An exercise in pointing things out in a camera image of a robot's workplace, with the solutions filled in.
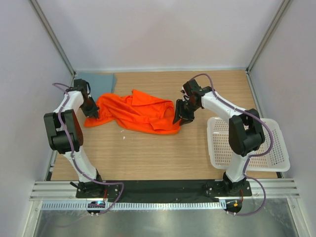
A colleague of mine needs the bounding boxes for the aluminium rail frame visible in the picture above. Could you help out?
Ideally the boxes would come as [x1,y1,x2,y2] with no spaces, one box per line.
[29,178,300,201]

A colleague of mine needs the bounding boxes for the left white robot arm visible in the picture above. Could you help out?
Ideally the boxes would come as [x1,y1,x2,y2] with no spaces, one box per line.
[43,79,105,198]

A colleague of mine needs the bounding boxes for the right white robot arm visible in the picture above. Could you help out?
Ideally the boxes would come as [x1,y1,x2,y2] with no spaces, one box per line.
[173,79,265,196]

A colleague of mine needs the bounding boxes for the folded blue-grey t shirt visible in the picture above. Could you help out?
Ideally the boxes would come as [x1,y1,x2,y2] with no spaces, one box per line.
[75,72,117,101]

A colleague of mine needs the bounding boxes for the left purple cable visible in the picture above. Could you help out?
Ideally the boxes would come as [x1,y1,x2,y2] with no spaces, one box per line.
[52,82,124,227]

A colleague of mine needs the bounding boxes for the orange t shirt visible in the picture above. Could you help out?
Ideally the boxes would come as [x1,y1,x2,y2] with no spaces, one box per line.
[84,89,180,135]

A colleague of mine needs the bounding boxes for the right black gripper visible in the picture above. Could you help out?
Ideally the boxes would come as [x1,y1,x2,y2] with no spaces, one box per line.
[173,99,199,126]

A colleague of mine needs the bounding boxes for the white plastic basket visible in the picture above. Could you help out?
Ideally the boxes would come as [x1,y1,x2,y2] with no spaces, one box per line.
[207,117,290,172]

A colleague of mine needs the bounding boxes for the white slotted cable duct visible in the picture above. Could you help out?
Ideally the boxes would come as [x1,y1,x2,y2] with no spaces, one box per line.
[41,200,226,211]

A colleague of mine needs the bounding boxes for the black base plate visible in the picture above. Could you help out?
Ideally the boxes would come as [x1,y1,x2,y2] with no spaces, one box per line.
[70,180,252,203]

